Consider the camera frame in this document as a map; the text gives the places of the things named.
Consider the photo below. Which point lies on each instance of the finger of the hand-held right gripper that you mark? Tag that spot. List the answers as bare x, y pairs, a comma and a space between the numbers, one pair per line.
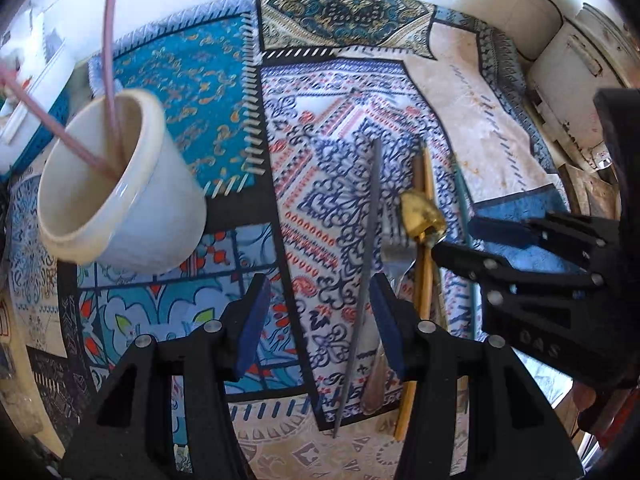
500, 232
530, 305

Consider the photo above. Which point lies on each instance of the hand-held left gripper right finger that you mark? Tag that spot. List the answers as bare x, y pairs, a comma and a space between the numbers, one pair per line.
387, 322

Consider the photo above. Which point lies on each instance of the gold spoon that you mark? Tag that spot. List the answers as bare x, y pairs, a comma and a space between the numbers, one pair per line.
420, 215

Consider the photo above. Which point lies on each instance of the light wooden chopstick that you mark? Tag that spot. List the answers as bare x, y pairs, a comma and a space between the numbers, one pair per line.
425, 280

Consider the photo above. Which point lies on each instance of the teal chopstick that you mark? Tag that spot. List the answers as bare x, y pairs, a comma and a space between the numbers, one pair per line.
464, 205

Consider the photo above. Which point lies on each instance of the silver fork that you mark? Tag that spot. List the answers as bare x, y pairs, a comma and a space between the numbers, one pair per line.
400, 260

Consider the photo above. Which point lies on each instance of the grey chopstick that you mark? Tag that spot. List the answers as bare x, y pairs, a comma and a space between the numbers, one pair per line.
367, 240

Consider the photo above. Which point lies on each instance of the patterned patchwork mat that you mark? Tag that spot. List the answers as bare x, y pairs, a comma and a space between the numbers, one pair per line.
320, 110

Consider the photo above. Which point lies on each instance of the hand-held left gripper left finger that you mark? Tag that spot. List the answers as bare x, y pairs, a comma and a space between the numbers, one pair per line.
252, 322

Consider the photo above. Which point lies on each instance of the white rice cooker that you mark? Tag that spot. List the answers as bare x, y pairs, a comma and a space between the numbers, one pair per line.
565, 75

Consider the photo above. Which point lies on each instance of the white ceramic cup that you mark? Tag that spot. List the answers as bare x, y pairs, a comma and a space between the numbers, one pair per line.
150, 210

